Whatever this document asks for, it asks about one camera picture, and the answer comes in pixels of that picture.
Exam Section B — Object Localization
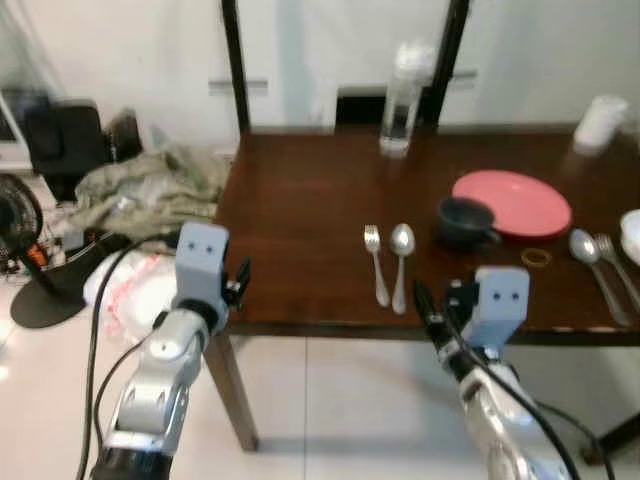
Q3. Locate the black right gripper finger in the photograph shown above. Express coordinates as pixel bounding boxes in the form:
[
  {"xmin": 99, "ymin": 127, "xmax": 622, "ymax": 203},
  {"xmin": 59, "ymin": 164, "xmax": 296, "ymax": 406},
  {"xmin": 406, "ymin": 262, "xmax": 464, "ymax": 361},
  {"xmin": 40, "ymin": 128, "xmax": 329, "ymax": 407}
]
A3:
[{"xmin": 412, "ymin": 280, "xmax": 447, "ymax": 349}]

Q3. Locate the small silver spoon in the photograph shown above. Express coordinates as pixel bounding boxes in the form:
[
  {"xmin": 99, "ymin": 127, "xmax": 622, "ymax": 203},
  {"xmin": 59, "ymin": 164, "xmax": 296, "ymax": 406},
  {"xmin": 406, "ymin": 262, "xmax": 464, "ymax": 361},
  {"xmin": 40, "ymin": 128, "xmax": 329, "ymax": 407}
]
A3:
[{"xmin": 388, "ymin": 222, "xmax": 417, "ymax": 316}]

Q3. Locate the dark blue mug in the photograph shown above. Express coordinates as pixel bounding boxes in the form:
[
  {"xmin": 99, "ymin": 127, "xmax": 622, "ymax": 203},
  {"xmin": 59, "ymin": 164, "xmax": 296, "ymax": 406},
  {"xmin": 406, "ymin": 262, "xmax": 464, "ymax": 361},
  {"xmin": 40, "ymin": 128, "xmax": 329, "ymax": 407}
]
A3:
[{"xmin": 435, "ymin": 196, "xmax": 504, "ymax": 254}]

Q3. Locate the yellow rubber band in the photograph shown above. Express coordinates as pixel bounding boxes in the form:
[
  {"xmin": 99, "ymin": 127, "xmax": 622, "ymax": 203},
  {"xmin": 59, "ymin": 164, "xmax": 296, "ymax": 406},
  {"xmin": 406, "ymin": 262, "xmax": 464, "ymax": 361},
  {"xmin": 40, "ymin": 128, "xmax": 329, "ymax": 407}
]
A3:
[{"xmin": 520, "ymin": 247, "xmax": 554, "ymax": 269}]

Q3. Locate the dark brown wooden table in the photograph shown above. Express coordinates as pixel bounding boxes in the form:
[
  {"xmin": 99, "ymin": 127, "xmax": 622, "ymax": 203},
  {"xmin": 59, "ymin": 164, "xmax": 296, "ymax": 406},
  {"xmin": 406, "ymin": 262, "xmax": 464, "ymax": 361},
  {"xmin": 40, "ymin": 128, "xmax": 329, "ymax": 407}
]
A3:
[{"xmin": 205, "ymin": 124, "xmax": 640, "ymax": 453}]

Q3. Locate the small silver fork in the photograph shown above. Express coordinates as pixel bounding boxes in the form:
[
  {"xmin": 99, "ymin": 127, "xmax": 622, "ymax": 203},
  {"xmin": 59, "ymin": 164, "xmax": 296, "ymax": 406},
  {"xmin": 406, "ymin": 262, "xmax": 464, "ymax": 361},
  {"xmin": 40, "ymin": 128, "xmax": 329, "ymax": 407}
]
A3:
[{"xmin": 362, "ymin": 224, "xmax": 392, "ymax": 309}]

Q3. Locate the white red-printed plastic bag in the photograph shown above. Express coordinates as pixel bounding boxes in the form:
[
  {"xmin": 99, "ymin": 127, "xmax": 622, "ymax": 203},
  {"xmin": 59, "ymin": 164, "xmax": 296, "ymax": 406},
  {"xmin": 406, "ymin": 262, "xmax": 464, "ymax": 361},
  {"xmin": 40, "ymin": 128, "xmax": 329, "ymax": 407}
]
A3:
[{"xmin": 81, "ymin": 249, "xmax": 182, "ymax": 342}]

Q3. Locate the olive green cloth pile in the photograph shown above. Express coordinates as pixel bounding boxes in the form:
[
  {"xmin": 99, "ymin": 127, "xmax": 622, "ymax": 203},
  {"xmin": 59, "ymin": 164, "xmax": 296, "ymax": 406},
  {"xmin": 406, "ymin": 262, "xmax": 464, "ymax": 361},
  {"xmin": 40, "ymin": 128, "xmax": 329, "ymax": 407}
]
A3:
[{"xmin": 74, "ymin": 147, "xmax": 233, "ymax": 242}]

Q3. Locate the pink plate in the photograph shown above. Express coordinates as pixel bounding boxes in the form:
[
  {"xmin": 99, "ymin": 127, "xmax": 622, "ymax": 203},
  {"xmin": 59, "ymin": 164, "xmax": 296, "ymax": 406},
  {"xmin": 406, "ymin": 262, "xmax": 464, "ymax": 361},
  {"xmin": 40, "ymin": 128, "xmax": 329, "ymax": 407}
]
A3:
[{"xmin": 451, "ymin": 169, "xmax": 574, "ymax": 242}]

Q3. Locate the large silver spoon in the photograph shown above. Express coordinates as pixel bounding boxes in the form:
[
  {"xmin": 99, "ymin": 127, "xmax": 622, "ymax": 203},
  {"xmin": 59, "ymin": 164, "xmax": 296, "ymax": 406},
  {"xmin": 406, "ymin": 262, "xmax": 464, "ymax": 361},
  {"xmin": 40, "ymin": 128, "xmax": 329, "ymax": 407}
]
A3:
[{"xmin": 568, "ymin": 228, "xmax": 634, "ymax": 329}]

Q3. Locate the large silver fork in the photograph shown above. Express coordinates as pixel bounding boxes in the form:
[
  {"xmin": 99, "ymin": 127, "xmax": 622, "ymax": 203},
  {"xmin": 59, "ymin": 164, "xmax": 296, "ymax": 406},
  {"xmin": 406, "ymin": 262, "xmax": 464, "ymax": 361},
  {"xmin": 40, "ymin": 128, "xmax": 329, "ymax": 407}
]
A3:
[{"xmin": 594, "ymin": 233, "xmax": 640, "ymax": 312}]

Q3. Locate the white bowl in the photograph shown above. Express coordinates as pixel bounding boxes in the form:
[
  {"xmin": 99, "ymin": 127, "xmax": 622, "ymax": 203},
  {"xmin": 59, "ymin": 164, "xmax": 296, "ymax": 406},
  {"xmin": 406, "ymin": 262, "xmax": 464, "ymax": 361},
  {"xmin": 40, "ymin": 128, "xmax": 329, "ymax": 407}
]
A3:
[{"xmin": 619, "ymin": 207, "xmax": 640, "ymax": 264}]

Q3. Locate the clear plastic water bottle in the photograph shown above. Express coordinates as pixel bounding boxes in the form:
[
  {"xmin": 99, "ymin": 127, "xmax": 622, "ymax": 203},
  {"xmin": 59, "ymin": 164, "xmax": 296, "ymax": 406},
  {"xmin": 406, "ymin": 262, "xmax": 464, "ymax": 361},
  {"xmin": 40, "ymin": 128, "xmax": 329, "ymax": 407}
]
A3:
[{"xmin": 379, "ymin": 40, "xmax": 437, "ymax": 160}]

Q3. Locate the black bag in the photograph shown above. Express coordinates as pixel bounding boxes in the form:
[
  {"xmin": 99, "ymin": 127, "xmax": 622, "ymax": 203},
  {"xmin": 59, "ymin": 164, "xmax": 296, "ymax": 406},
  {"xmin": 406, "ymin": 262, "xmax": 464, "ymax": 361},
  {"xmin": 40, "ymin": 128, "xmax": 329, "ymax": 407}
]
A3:
[{"xmin": 21, "ymin": 99, "xmax": 107, "ymax": 202}]

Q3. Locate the black floor fan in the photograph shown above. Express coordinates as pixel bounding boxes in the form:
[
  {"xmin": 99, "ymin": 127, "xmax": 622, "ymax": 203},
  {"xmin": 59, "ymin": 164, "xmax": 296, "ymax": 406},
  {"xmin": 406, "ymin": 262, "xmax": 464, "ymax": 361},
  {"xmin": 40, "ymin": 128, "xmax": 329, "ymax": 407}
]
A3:
[{"xmin": 0, "ymin": 171, "xmax": 89, "ymax": 330}]

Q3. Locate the white cup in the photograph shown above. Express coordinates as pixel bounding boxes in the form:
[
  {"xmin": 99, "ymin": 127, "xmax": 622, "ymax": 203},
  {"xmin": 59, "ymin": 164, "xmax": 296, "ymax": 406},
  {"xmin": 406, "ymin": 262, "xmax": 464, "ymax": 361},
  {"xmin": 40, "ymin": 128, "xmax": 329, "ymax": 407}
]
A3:
[{"xmin": 572, "ymin": 95, "xmax": 630, "ymax": 157}]

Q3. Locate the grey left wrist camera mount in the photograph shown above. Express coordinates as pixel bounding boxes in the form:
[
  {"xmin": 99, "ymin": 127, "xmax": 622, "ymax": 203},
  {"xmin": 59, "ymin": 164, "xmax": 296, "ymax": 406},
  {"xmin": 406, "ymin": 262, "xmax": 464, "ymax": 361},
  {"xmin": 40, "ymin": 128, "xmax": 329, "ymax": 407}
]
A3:
[{"xmin": 174, "ymin": 221, "xmax": 232, "ymax": 317}]

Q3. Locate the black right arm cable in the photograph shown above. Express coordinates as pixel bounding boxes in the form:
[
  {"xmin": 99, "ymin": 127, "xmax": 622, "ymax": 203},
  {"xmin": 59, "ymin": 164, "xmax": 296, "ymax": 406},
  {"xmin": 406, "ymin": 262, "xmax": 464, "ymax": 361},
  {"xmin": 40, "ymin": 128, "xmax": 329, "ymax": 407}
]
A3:
[{"xmin": 438, "ymin": 308, "xmax": 603, "ymax": 480}]

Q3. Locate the black metal frame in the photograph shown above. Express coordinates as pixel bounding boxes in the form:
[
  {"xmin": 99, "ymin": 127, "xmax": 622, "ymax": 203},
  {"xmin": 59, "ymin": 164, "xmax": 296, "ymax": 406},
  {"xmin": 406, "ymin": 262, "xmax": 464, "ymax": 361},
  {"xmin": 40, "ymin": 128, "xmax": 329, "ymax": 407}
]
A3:
[{"xmin": 220, "ymin": 0, "xmax": 473, "ymax": 134}]

